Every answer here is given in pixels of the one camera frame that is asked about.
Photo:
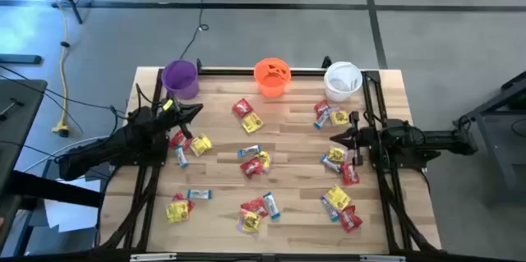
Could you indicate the orange pumpkin face bucket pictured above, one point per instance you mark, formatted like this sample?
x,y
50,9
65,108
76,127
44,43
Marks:
x,y
272,86

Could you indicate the purple plastic bucket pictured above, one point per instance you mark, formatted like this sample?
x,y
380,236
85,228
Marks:
x,y
180,77

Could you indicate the yellow tape tag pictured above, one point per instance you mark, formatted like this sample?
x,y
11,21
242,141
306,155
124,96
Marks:
x,y
167,105

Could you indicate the black table beam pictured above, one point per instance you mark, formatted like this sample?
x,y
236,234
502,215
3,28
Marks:
x,y
53,190

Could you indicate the yellow candy packet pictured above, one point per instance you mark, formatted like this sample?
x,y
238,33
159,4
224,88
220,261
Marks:
x,y
337,154
176,212
201,144
339,118
250,222
264,158
338,198
252,122

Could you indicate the dark grey table frame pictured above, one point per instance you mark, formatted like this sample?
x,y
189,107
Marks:
x,y
496,151

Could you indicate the dark grey side table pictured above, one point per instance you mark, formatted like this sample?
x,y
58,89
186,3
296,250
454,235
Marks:
x,y
22,130

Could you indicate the red Skittles candy packet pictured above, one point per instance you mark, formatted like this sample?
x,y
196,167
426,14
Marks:
x,y
177,139
255,206
242,108
190,205
321,107
350,174
251,168
350,219

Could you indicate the blue white candy bar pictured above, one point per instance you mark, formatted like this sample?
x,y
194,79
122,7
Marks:
x,y
249,151
331,164
330,211
181,157
271,205
321,121
199,194

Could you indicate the black flat stand foot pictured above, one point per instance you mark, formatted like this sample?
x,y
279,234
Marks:
x,y
20,59

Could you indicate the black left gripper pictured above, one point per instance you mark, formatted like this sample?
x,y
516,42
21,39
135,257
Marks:
x,y
169,121

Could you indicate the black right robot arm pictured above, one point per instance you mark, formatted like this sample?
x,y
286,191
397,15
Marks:
x,y
435,139

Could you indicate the white paper sheets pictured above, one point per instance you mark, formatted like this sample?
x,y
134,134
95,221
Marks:
x,y
70,219

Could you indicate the silver metal bracket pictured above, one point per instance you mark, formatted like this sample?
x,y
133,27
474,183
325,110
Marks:
x,y
382,258
153,257

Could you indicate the white plastic bucket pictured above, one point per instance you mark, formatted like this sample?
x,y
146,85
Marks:
x,y
343,90

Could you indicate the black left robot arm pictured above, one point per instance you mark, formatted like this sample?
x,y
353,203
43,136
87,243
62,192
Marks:
x,y
123,143

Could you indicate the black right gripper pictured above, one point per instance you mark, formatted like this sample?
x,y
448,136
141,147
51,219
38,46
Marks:
x,y
370,136

